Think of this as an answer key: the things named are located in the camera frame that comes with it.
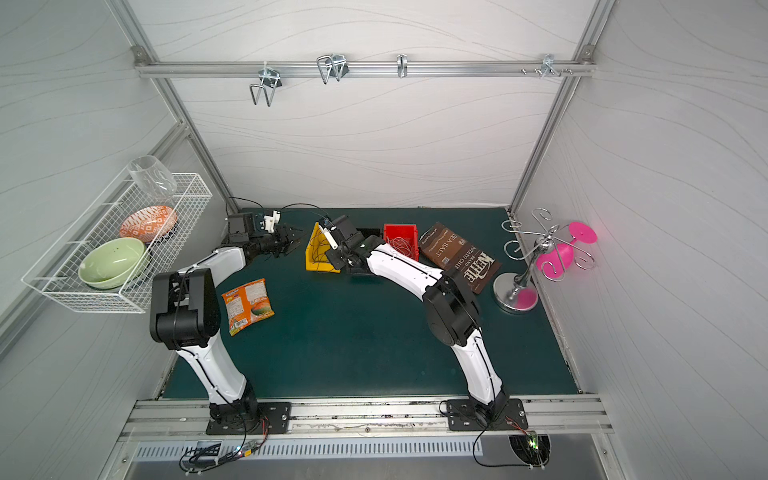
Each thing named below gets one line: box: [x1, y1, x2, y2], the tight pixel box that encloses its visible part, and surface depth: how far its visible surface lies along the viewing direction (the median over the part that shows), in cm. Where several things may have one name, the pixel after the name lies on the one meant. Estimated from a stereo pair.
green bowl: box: [78, 237, 147, 290], surface depth 62 cm
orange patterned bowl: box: [120, 205, 178, 243], surface depth 72 cm
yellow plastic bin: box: [305, 222, 341, 273], surface depth 101 cm
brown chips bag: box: [419, 222, 502, 294], surface depth 107 cm
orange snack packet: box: [222, 278, 275, 337], surface depth 94 cm
